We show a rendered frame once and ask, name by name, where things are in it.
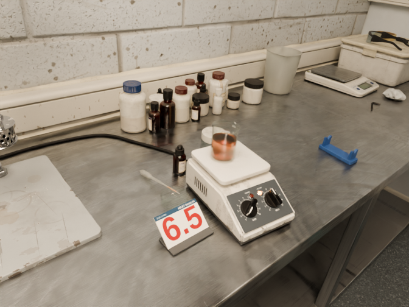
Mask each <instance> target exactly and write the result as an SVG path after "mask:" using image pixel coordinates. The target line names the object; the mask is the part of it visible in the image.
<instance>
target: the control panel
mask: <svg viewBox="0 0 409 307"><path fill-rule="evenodd" d="M271 188H273V189H274V190H275V191H276V193H277V194H278V196H279V197H280V199H281V200H282V204H280V205H279V206H278V207H276V208H272V207H270V206H268V205H267V204H266V202H265V194H266V193H267V192H268V191H269V190H270V189H271ZM258 191H261V192H262V194H261V195H259V194H258ZM250 194H253V196H254V197H253V198H251V197H250ZM226 197H227V199H228V202H229V204H230V205H231V208H232V210H233V212H234V213H235V215H236V217H237V219H238V221H239V223H240V225H241V227H242V229H243V231H244V233H248V232H250V231H253V230H255V229H257V228H259V227H261V226H264V225H266V224H269V223H270V222H273V221H275V220H277V219H280V218H282V217H284V216H286V215H288V214H291V213H292V212H293V210H292V208H291V207H290V205H289V204H288V201H287V200H286V198H285V196H284V195H283V193H282V191H281V189H280V187H279V186H278V184H277V183H276V180H275V179H272V180H269V181H267V182H264V183H261V184H258V185H256V186H252V187H250V188H247V189H244V190H242V191H239V192H235V193H234V194H230V195H228V196H226ZM253 199H257V204H256V206H257V214H256V215H255V216H254V217H246V216H245V215H244V214H243V213H242V211H241V208H240V207H241V204H242V202H244V201H245V200H250V201H252V200H253Z"/></svg>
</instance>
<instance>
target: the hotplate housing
mask: <svg viewBox="0 0 409 307"><path fill-rule="evenodd" d="M272 179H275V177H274V175H272V174H271V173H270V172H269V171H267V172H264V173H261V174H258V175H255V176H252V177H249V178H246V179H243V180H240V181H238V182H234V183H232V184H229V185H221V184H220V183H219V182H218V181H216V180H215V179H214V178H213V177H212V176H211V175H210V174H209V173H208V172H207V171H206V170H205V169H204V168H203V167H202V166H201V165H200V164H199V163H197V162H196V161H195V160H194V159H193V158H190V159H188V160H187V166H186V182H187V186H188V187H189V188H190V189H191V190H192V191H193V192H194V193H195V195H196V196H197V197H198V198H199V199H200V200H201V201H202V202H203V203H204V204H205V205H206V207H207V208H208V209H209V210H210V211H211V213H212V214H213V215H214V216H215V217H216V218H217V219H218V220H219V221H220V222H221V223H222V225H223V226H224V227H225V228H226V229H227V230H228V231H229V232H230V233H231V234H232V235H233V237H234V238H235V239H236V240H237V241H238V242H239V244H240V245H243V244H245V243H247V242H250V241H252V240H254V239H256V238H258V237H260V236H262V235H265V234H267V233H269V232H271V231H273V230H275V229H277V228H279V227H282V226H284V225H286V224H289V223H291V222H292V220H293V219H294V217H295V211H294V210H293V208H292V206H291V204H290V203H289V201H288V199H287V198H286V196H285V194H284V192H283V190H282V189H281V187H280V186H279V183H278V182H277V180H276V179H275V180H276V183H277V184H278V186H279V187H280V189H281V191H282V193H283V195H284V196H285V198H286V200H287V201H288V204H289V205H290V207H291V208H292V210H293V212H292V213H291V214H288V215H286V216H284V217H282V218H280V219H277V220H275V221H273V222H270V223H269V224H266V225H264V226H261V227H259V228H257V229H255V230H253V231H250V232H248V233H244V231H243V229H242V227H241V225H240V223H239V221H238V219H237V217H236V215H235V213H234V212H233V210H232V208H231V205H230V204H229V202H228V199H227V197H226V196H228V195H230V194H234V193H235V192H239V191H242V190H244V189H247V188H250V187H252V186H256V185H258V184H261V183H264V182H267V181H269V180H272Z"/></svg>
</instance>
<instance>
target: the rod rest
mask: <svg viewBox="0 0 409 307"><path fill-rule="evenodd" d="M331 138H332V136H331V135H329V136H328V137H324V141H323V143H322V144H320V145H319V148H320V149H321V150H323V151H325V152H327V153H329V154H330V155H332V156H334V157H335V158H337V159H339V160H341V161H343V162H345V163H346V164H348V165H352V164H354V163H356V162H357V160H358V158H356V155H357V152H358V149H355V150H354V151H351V152H350V154H348V153H346V152H345V151H343V150H341V149H339V148H337V147H335V146H333V145H331V144H330V141H331Z"/></svg>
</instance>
